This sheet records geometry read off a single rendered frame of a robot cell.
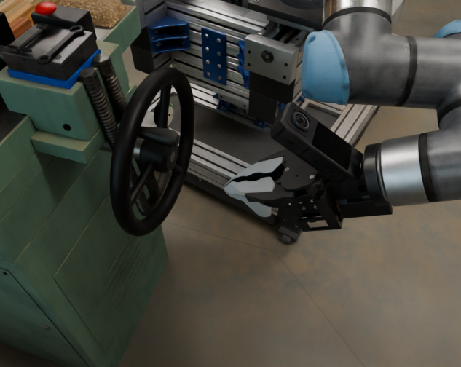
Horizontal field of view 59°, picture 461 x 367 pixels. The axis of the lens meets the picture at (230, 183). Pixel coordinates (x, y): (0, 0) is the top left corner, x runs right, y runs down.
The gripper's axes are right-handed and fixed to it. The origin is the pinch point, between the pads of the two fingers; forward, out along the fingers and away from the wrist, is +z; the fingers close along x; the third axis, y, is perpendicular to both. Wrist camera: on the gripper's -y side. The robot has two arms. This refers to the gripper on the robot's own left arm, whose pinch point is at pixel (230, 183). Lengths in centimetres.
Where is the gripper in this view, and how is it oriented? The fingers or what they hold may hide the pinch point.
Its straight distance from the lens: 56.3
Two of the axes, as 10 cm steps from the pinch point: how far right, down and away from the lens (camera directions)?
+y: 4.8, 6.8, 5.6
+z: -8.2, 1.3, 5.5
